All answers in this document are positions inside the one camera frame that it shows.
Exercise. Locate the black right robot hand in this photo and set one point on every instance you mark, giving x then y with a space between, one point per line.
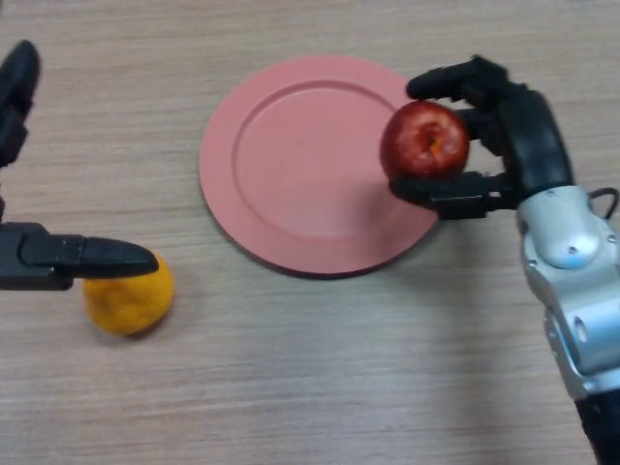
523 135

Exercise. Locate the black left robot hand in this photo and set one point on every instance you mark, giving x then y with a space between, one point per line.
43 261

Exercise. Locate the red apple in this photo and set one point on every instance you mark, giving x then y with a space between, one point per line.
425 138

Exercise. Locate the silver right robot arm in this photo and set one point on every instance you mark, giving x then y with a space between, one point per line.
574 290

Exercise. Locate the pink round plate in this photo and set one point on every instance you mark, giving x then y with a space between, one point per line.
310 169

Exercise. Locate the orange citrus fruit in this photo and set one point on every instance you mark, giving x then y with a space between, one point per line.
128 305

